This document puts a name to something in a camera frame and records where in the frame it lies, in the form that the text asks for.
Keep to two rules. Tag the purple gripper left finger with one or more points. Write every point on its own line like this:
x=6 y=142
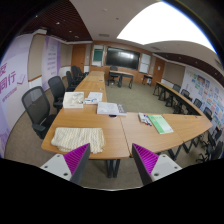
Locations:
x=70 y=166

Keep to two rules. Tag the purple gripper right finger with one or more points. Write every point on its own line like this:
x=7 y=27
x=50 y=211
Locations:
x=151 y=166

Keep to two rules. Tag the cream knitted towel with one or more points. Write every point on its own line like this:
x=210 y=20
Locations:
x=67 y=139

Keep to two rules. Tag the green booklet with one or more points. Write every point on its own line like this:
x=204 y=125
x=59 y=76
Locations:
x=160 y=124

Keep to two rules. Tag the markers bundle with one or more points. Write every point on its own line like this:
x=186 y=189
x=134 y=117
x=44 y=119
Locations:
x=143 y=118

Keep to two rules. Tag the white box with items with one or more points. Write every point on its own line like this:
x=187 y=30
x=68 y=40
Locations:
x=73 y=100

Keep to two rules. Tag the right row wooden table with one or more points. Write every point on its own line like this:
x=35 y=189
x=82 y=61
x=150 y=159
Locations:
x=176 y=97

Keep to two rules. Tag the nearest black office chair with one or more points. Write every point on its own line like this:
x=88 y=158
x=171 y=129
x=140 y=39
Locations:
x=37 y=107

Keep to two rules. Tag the black office chair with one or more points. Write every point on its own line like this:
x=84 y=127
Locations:
x=71 y=86
x=58 y=90
x=37 y=107

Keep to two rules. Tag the white stacked book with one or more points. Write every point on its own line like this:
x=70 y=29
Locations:
x=111 y=109

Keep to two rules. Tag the white papers with pens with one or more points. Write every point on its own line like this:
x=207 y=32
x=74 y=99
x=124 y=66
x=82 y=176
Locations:
x=93 y=98

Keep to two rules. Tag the far black office chairs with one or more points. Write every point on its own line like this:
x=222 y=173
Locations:
x=78 y=75

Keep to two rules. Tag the black chair at front desk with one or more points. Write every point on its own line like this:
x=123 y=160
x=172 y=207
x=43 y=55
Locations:
x=112 y=74

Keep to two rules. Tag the front wooden desk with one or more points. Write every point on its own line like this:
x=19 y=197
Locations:
x=122 y=75

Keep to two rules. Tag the white whiteboard on wall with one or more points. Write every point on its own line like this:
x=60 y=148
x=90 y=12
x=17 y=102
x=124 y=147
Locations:
x=145 y=63

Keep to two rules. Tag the large black wall screen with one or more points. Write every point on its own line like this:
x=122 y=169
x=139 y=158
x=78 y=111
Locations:
x=122 y=58

